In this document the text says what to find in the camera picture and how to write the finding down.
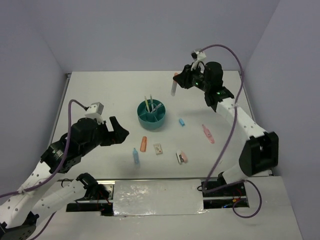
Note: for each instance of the orange capped highlighter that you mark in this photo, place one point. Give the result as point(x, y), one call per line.
point(173, 88)

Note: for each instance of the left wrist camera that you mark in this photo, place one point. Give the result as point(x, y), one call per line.
point(95, 111)

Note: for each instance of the yellow pen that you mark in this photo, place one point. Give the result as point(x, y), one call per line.
point(146, 104)

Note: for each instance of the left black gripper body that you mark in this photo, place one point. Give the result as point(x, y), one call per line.
point(105, 137)

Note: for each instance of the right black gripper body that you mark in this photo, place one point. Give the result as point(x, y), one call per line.
point(194, 78)

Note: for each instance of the foil covered base plate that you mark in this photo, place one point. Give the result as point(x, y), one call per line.
point(157, 198)

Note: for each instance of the blue cap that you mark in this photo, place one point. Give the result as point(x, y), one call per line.
point(182, 123)

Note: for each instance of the blue highlighter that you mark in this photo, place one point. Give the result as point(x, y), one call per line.
point(136, 158)

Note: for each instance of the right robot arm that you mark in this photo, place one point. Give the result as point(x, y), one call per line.
point(260, 148)

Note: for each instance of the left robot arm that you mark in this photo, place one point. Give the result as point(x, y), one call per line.
point(27, 208)

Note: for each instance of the pink highlighter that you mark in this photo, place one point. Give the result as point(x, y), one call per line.
point(208, 134)

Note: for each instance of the purple pen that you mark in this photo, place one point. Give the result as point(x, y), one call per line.
point(156, 108)

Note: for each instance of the pink white stapler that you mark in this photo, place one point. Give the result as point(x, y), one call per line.
point(181, 157)

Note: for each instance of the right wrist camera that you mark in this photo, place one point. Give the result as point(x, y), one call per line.
point(197, 55)

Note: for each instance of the orange transparent cap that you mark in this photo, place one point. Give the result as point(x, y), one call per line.
point(143, 145)

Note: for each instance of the teal round organizer container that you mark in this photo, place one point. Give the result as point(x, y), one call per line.
point(151, 120)

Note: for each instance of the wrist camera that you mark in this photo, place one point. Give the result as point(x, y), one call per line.
point(197, 55)
point(95, 111)

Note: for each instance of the green white pen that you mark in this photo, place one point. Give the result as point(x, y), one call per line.
point(152, 104)

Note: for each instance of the white staples box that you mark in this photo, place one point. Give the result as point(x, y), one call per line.
point(158, 149)

